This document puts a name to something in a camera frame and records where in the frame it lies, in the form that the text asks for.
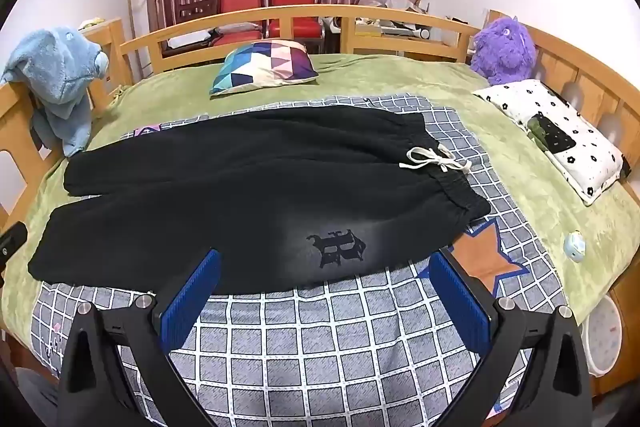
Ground white plastic basin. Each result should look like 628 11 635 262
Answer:
584 294 626 378

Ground colourful triangle pattern pillow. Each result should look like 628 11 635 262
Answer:
209 39 320 96

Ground small pale blue round toy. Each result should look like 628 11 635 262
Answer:
564 232 586 264

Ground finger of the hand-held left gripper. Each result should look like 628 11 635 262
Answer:
0 223 28 278

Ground person's grey clothing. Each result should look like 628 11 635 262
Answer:
15 367 63 427

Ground wooden coat rack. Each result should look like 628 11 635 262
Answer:
126 0 161 72

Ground dark wooden chair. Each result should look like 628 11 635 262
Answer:
177 0 221 28

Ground purple plush toy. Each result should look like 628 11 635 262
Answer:
470 17 537 86

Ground wooden bed frame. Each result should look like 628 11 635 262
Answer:
0 3 640 388

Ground blue plush toy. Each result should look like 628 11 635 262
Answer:
2 25 110 158

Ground green bed sheet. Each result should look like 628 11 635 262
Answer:
0 52 640 348

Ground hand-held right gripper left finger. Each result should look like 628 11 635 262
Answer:
57 248 223 427

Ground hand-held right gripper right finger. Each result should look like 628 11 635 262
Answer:
429 248 593 427

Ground grey checked blanket with stars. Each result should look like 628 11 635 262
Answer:
30 94 566 427

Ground white folded bedding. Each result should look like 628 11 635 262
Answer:
167 23 263 50

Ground dark green cloth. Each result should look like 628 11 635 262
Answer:
527 113 576 154

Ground white flower print pillow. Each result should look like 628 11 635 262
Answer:
471 79 626 206

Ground black pants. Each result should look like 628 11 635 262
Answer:
27 99 492 297

